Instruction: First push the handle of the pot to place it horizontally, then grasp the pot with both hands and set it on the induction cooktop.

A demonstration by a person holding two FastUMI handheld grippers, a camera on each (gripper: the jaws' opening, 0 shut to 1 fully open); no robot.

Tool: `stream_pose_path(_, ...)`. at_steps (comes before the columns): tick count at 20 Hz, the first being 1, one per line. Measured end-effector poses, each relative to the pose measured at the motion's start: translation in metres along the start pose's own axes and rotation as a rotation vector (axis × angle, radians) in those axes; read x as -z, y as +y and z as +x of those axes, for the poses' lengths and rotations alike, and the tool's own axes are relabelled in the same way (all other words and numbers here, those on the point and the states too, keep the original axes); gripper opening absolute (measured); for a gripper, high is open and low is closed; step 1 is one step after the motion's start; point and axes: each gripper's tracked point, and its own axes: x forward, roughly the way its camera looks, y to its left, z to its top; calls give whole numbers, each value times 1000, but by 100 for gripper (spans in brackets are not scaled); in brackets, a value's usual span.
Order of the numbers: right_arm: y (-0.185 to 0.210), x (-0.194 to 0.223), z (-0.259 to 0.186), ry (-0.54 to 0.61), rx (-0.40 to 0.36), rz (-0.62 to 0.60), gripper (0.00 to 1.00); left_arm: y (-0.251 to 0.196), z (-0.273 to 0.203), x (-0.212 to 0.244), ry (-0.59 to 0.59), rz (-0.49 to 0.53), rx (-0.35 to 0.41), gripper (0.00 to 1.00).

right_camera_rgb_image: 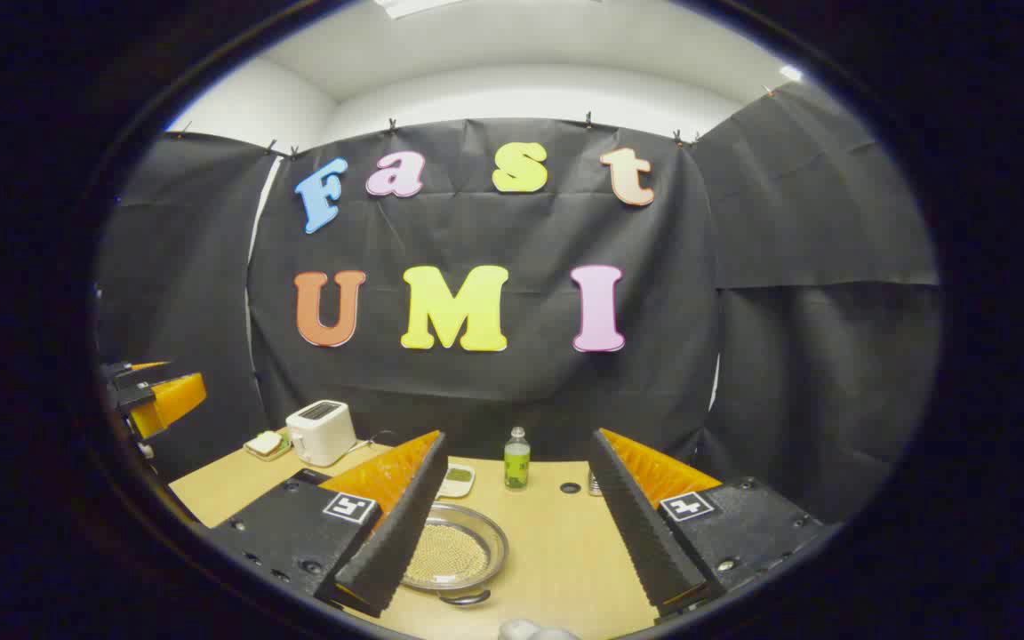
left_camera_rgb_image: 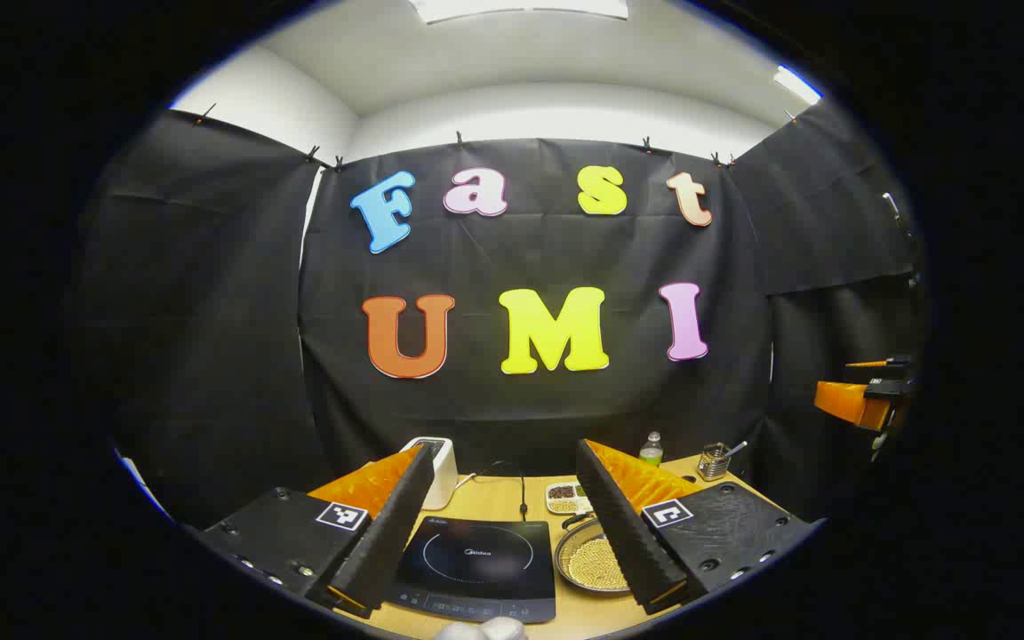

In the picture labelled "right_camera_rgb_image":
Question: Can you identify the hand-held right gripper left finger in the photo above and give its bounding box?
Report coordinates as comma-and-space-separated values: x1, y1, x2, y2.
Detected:
208, 430, 449, 618

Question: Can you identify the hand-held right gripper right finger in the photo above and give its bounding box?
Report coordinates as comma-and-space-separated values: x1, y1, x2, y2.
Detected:
588, 428, 838, 621

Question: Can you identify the steel pot with black handles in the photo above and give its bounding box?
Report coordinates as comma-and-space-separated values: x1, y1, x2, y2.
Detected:
401, 502, 510, 607

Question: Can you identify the pile of soybeans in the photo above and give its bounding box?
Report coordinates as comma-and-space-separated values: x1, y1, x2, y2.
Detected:
405, 523, 489, 585

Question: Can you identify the white divided dish with beans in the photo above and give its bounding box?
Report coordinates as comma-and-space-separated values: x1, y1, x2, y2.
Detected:
438, 462, 476, 499

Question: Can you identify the small white plate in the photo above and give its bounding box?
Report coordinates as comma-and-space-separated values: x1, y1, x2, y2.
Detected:
244, 431, 292, 461

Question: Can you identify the white toaster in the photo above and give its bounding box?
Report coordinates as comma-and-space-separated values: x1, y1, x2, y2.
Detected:
285, 400, 358, 468

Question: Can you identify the green drink bottle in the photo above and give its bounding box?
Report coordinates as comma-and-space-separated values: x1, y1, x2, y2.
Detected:
504, 427, 532, 491

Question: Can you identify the ceiling light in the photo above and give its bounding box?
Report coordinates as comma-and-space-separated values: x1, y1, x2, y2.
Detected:
376, 0, 468, 19

